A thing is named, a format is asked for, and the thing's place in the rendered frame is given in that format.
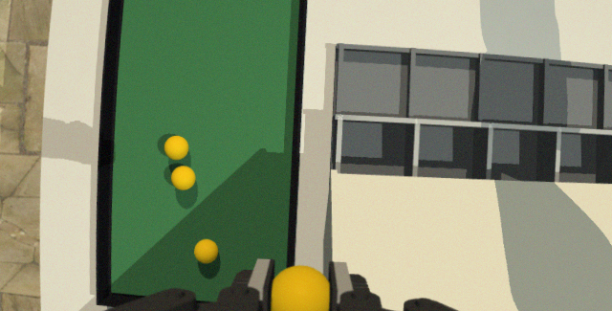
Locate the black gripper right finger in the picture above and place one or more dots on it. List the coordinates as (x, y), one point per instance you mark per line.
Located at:
(342, 294)

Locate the yellow ball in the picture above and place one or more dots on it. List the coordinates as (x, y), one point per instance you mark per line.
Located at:
(176, 147)
(183, 178)
(300, 288)
(206, 251)

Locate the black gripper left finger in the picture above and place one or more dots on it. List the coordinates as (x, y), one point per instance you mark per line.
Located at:
(255, 295)

